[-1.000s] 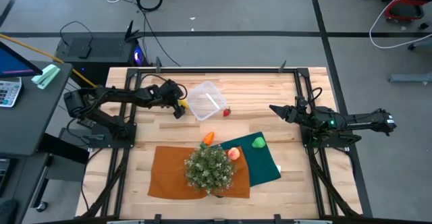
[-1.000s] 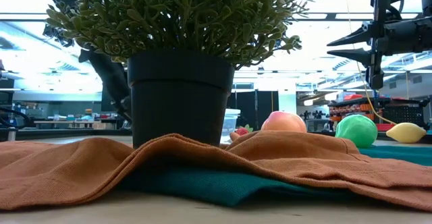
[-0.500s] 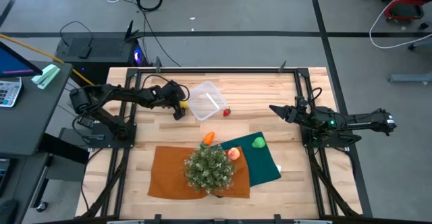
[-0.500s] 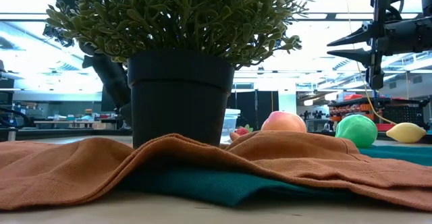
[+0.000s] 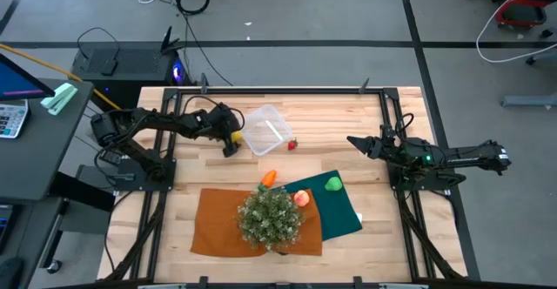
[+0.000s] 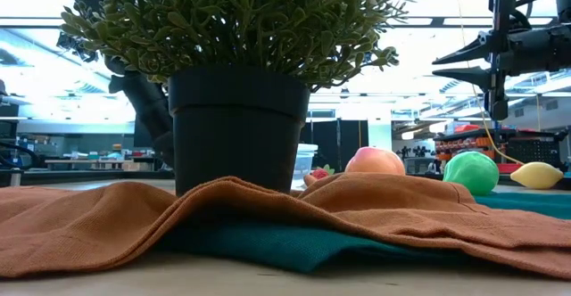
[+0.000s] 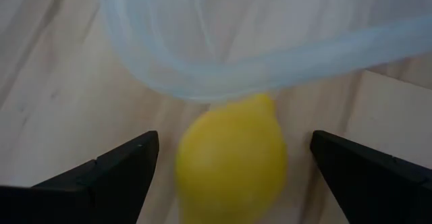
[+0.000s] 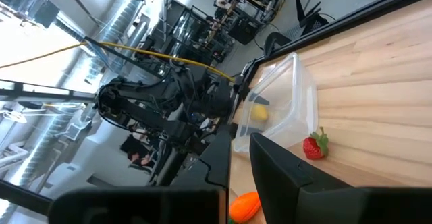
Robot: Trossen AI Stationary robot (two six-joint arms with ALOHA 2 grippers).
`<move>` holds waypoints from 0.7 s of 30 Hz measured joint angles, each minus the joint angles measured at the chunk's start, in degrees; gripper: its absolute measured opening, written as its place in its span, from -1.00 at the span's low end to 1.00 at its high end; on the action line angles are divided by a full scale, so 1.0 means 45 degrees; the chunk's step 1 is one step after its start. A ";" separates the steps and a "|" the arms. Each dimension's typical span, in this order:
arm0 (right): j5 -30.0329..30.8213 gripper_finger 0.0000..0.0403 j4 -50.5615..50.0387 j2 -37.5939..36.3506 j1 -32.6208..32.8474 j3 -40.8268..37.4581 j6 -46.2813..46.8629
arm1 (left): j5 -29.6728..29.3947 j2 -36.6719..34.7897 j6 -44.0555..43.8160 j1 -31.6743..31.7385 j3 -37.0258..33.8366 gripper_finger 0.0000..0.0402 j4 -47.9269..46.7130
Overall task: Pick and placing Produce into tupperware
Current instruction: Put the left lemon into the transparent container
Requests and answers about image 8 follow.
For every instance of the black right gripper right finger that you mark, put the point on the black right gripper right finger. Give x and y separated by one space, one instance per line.
280 183

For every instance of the red toy strawberry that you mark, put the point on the red toy strawberry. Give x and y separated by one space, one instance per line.
312 148

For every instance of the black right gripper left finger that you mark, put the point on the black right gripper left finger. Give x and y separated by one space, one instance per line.
216 166

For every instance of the clear plastic tupperware container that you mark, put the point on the clear plastic tupperware container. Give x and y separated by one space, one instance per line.
290 92

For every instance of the black equipment rack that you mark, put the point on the black equipment rack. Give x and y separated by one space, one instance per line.
199 35

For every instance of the person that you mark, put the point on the person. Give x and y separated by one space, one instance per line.
140 158

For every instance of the orange toy carrot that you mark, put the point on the orange toy carrot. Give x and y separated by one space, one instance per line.
244 206

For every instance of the black floor stand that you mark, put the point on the black floor stand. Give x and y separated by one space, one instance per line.
312 23

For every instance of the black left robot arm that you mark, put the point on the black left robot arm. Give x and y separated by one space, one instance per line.
152 99

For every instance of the yellow toy lemon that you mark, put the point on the yellow toy lemon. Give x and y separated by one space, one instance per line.
259 112

